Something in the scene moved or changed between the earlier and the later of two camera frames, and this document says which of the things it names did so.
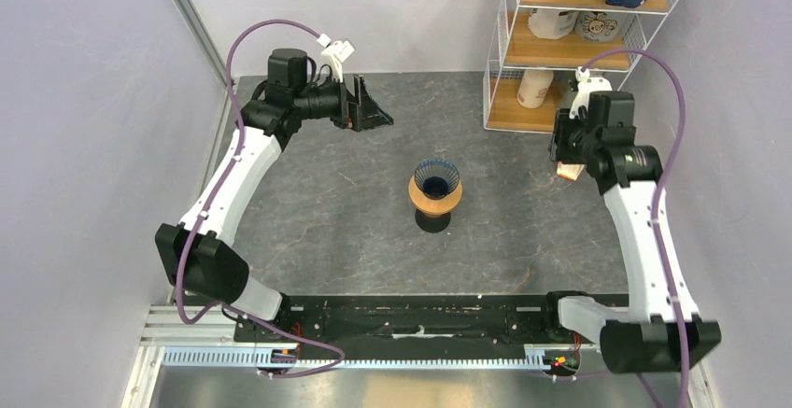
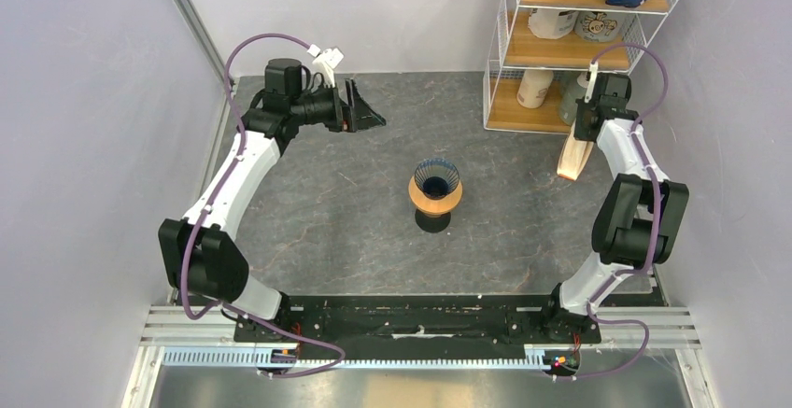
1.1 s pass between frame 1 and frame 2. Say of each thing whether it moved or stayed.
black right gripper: moved
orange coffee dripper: stayed
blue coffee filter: stayed
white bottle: stayed
